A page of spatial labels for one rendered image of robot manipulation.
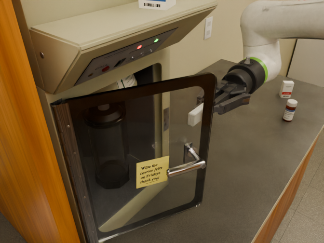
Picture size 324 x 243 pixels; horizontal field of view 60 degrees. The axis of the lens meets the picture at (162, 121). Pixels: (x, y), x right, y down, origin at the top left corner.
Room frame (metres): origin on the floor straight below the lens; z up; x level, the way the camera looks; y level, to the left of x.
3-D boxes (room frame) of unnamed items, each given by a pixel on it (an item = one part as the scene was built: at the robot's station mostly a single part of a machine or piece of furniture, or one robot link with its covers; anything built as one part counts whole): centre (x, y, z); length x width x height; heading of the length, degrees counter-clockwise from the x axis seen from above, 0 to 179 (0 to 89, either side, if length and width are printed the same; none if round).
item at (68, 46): (0.48, 0.04, 1.46); 0.32 x 0.11 x 0.10; 140
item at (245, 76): (0.65, -0.18, 1.28); 0.09 x 0.08 x 0.07; 140
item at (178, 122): (0.45, 0.03, 1.19); 0.30 x 0.01 x 0.40; 113
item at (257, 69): (0.71, -0.23, 1.28); 0.09 x 0.06 x 0.12; 50
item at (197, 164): (0.45, -0.05, 1.20); 0.10 x 0.05 x 0.03; 113
